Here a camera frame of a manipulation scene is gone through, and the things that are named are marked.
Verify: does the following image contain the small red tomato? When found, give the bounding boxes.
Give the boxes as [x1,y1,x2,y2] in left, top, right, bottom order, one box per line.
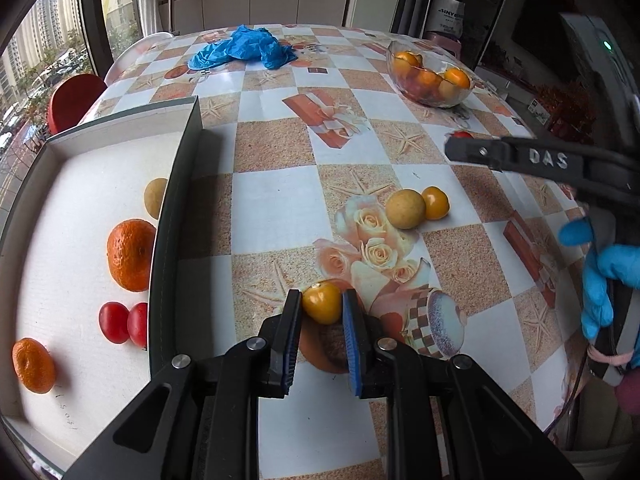
[127,302,148,349]

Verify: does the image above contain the red cherry tomato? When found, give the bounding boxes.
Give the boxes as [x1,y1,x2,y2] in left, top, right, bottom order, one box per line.
[99,301,129,344]

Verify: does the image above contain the small yellow-orange fruit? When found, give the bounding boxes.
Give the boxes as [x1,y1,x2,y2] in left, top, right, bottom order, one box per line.
[302,281,342,325]

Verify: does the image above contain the large orange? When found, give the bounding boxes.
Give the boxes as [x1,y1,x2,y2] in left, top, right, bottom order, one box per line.
[106,219,156,292]

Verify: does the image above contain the blue gloved hand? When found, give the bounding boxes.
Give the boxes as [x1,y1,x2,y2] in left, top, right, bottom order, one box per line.
[582,244,640,340]

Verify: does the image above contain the red tomato near tan fruit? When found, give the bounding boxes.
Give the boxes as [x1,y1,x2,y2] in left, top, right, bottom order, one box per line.
[450,130,474,139]

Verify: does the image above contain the small orange fruit on table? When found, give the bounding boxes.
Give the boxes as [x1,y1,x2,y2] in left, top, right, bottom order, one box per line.
[421,186,450,221]

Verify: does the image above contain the orange mandarin in tray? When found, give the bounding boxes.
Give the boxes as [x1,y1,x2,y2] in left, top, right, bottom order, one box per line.
[12,338,56,394]

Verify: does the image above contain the orange in bowl right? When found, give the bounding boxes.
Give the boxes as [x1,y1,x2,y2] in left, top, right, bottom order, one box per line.
[442,66,471,89]

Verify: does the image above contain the pink plastic stool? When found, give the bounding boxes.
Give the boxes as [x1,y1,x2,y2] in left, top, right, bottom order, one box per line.
[426,32,461,58]

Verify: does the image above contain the clear glass fruit bowl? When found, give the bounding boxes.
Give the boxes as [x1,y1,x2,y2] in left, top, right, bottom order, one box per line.
[386,39,476,108]

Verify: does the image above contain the tan round fruit on table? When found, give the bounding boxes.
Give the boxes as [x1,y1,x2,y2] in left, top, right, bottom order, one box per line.
[385,188,426,230]

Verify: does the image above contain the dark tray with white liner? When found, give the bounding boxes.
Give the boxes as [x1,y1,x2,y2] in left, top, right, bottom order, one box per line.
[1,96,202,474]

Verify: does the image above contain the white plastic bag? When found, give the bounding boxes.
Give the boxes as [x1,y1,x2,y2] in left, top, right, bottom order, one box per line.
[425,0,465,39]

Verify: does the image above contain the tan round fruit in tray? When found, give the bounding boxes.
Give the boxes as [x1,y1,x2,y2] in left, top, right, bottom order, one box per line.
[143,178,167,220]

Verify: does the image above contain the patterned checkered tablecloth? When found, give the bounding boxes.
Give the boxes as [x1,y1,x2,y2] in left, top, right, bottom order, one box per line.
[89,24,588,432]

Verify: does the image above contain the red plastic chair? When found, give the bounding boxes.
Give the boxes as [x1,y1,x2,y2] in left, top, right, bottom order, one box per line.
[47,74,107,134]

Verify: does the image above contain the blue crumpled gloves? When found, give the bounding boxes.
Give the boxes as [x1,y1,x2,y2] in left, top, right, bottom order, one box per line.
[188,25,297,70]

